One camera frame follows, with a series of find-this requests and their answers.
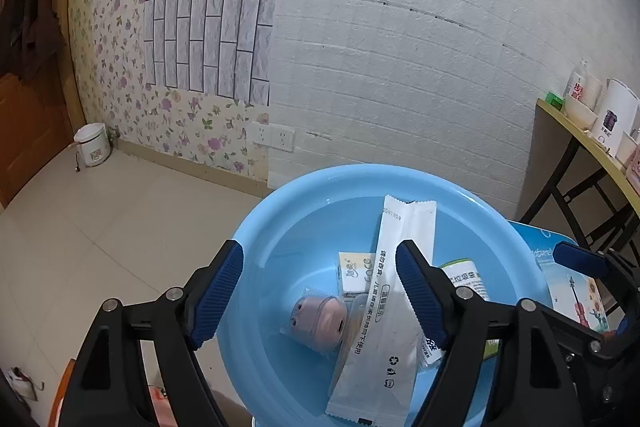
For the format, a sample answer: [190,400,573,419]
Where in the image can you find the green label white bottle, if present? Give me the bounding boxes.
[418,258,490,372]

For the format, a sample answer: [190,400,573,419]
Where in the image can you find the long white wrapper packet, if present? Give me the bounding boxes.
[326,195,437,426]

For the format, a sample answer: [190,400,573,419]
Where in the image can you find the white and beige tissue pack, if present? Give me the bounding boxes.
[337,251,375,299]

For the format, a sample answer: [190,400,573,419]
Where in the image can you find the pink earbud case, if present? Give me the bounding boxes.
[288,295,348,353]

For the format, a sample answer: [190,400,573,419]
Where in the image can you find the toothpick clear bag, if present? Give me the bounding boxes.
[329,294,368,397]

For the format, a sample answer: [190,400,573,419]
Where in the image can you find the pink cloth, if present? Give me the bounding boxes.
[149,386,177,427]

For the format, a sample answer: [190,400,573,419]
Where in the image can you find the scenic picture table mat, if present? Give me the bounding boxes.
[510,221,610,333]

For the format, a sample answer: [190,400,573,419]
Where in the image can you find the wooden side table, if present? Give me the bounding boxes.
[520,98,639,258]

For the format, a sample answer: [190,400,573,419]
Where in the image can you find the pink cartoon rice cooker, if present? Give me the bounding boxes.
[626,145,640,194]

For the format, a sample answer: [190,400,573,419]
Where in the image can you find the light blue plastic basin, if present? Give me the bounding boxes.
[217,164,551,426]

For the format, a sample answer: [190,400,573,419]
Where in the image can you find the small white trash bin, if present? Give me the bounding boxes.
[74,122,112,167]

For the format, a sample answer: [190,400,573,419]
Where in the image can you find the white bowl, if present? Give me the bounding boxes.
[563,96,597,130]

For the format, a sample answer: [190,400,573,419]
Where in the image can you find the white cylindrical container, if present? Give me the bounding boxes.
[591,78,639,156]

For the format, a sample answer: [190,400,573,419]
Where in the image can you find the small green box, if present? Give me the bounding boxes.
[544,91,564,110]

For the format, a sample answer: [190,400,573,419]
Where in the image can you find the red label white bottle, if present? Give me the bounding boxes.
[563,60,588,101]

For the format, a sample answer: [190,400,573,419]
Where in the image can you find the wooden door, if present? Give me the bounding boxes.
[1,0,86,208]

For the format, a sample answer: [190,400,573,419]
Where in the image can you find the white wall socket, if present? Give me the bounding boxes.
[247,122,295,153]

